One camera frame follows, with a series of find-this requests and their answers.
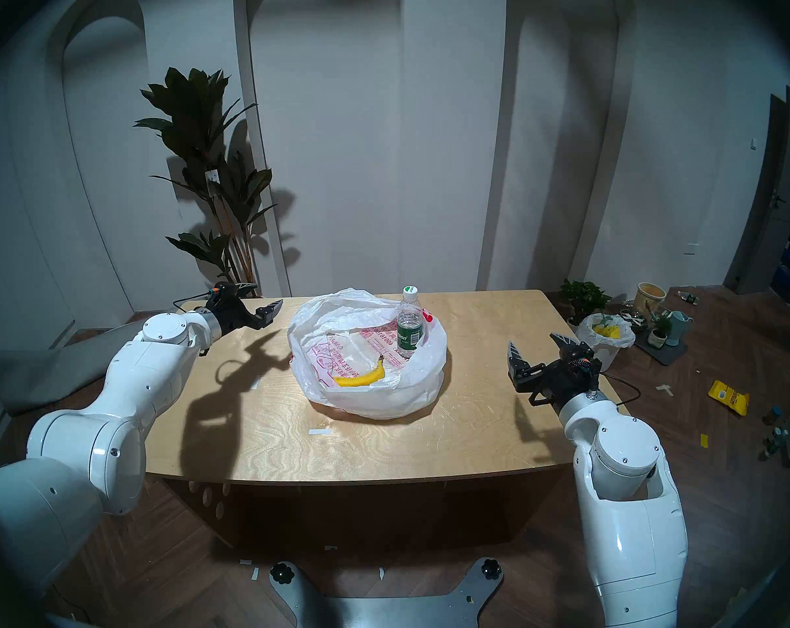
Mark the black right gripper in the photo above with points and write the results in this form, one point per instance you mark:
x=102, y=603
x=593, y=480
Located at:
x=558, y=381

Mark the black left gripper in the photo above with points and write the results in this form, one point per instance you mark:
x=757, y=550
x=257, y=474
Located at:
x=228, y=313

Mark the yellow banana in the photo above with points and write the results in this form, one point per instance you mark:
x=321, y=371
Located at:
x=362, y=379

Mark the green-label water bottle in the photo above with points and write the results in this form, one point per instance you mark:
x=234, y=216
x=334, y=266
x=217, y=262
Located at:
x=409, y=332

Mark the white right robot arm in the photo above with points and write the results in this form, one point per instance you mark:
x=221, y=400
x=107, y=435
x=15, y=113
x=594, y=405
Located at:
x=630, y=502

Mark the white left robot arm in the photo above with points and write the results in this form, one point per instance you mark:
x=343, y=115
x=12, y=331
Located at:
x=107, y=437

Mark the white trash bag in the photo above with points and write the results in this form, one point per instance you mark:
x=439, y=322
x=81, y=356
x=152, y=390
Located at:
x=607, y=345

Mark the white red-printed plastic bag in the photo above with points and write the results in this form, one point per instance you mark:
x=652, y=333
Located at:
x=369, y=401

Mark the small bushy green plant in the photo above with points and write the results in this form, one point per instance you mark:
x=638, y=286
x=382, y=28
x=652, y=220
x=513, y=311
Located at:
x=584, y=296

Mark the small plant in white pot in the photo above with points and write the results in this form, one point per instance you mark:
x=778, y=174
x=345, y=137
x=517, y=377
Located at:
x=658, y=335

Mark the dark floor tray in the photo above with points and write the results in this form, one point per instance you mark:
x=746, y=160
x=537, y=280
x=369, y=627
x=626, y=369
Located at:
x=663, y=355

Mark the beige plant pot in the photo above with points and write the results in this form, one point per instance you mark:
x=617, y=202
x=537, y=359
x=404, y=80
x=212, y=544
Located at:
x=650, y=299

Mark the teal watering jug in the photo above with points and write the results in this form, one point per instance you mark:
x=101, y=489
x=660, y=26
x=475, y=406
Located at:
x=678, y=327

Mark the small bottle lying down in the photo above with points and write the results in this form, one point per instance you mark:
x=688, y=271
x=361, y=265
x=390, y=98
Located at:
x=688, y=298

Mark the tall dark-leaf potted plant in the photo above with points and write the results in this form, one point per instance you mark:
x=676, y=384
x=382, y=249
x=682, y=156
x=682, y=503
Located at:
x=195, y=129

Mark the light wooden table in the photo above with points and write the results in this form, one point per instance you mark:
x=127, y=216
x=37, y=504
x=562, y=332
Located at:
x=382, y=447

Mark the yellow snack package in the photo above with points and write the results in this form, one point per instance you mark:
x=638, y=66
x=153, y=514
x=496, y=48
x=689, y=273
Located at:
x=728, y=398

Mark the black star knob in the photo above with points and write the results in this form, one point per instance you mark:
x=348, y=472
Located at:
x=491, y=568
x=281, y=574

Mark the small dark bottle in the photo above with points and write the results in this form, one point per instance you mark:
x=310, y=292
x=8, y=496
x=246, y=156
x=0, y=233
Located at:
x=769, y=449
x=772, y=416

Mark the grey open door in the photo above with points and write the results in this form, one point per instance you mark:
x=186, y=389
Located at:
x=764, y=214

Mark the grey metal base plate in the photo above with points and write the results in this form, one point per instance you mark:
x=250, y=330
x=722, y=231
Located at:
x=382, y=610

